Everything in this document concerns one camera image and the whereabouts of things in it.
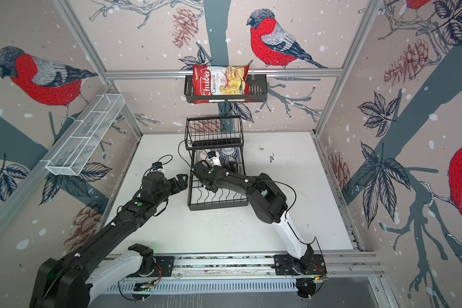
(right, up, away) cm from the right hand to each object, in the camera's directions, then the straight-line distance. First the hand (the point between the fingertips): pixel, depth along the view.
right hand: (226, 171), depth 94 cm
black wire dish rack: (-8, +20, +1) cm, 21 cm away
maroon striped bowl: (+4, +4, -8) cm, 10 cm away
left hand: (-20, -1, -12) cm, 23 cm away
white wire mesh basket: (-58, +17, -16) cm, 62 cm away
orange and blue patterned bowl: (-2, +10, +9) cm, 13 cm away
